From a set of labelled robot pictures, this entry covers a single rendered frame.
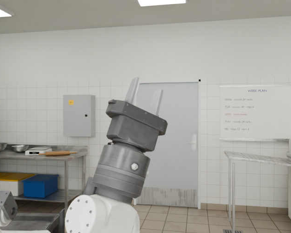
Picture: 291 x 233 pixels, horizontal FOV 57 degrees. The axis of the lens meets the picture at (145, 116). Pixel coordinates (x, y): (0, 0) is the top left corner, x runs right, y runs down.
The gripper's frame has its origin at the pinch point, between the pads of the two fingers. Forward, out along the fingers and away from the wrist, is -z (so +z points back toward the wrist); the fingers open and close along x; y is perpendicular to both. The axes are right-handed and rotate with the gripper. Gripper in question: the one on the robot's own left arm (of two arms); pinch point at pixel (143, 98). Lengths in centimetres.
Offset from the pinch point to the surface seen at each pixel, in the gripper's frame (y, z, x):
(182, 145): 310, -80, -232
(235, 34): 232, -258, -224
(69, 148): 428, -27, -87
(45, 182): 405, 36, -67
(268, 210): 235, -20, -363
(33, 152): 409, -2, -32
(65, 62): 421, -165, -27
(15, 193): 435, 65, -34
